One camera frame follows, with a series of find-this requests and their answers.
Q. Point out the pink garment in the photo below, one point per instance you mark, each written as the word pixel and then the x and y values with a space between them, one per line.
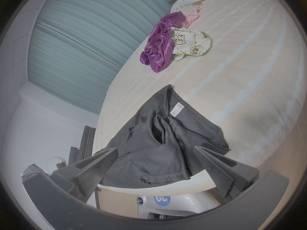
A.
pixel 193 17

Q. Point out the white printed garment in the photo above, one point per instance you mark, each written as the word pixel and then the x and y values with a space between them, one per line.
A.
pixel 191 44

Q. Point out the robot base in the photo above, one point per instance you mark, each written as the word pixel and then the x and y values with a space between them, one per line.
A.
pixel 172 205

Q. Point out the blue-green curtain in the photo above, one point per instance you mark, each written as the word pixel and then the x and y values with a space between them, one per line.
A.
pixel 100 15
pixel 67 68

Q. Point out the black T-shirt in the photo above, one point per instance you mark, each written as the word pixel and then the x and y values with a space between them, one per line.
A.
pixel 153 150

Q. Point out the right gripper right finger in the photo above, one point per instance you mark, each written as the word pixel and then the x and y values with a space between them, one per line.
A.
pixel 220 171

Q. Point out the bed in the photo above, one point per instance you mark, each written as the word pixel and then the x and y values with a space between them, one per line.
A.
pixel 239 68

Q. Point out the black chest of drawers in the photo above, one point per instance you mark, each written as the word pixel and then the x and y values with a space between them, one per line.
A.
pixel 85 142

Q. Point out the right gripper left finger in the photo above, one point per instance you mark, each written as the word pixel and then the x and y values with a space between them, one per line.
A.
pixel 93 169

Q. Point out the purple garment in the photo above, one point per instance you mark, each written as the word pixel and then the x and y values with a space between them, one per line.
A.
pixel 159 44

